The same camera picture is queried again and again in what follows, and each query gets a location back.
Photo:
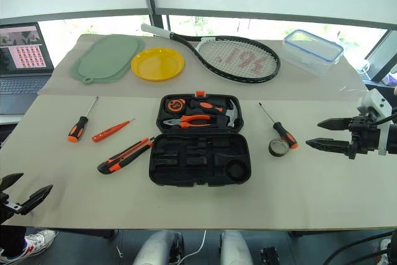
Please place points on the orange black tape measure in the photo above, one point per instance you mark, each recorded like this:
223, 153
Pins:
174, 105

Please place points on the black electrical tape roll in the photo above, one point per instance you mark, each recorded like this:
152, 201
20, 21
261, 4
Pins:
274, 152

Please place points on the yellow plastic plate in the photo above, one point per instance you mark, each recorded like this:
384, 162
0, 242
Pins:
157, 64

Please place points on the clear container blue lid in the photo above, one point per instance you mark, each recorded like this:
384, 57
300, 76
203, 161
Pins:
310, 51

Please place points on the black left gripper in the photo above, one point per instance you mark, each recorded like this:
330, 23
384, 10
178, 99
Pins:
4, 207

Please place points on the small black device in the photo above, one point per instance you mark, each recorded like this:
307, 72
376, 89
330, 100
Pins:
269, 255

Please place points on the white red sneaker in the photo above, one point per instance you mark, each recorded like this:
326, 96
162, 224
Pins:
34, 243

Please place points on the silver rounded leg cover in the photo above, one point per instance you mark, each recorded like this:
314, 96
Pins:
235, 249
155, 249

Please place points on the dark trouser leg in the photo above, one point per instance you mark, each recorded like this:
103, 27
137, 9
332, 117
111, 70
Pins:
12, 240

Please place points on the orange and black screwdriver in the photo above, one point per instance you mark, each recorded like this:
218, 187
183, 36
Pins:
285, 134
77, 130

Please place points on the black white tennis racket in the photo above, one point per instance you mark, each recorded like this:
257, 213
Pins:
155, 30

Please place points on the black open laptop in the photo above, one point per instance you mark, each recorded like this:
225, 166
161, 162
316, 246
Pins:
21, 85

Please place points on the silver rounded left leg cover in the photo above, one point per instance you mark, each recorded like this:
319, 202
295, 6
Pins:
155, 249

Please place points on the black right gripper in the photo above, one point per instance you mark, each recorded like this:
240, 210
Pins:
366, 137

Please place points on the orange voltage tester pen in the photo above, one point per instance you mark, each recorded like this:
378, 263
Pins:
108, 131

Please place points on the orange black utility knife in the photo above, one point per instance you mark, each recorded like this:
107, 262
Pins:
124, 155

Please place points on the black tool case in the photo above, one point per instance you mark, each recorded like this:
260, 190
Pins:
198, 153

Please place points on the orange black claw hammer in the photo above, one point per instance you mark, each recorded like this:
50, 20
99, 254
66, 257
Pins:
206, 105

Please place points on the silver rounded right leg cover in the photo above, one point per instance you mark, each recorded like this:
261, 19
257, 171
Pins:
235, 249

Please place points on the green silicone mat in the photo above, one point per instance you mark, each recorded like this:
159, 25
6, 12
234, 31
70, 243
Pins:
105, 57

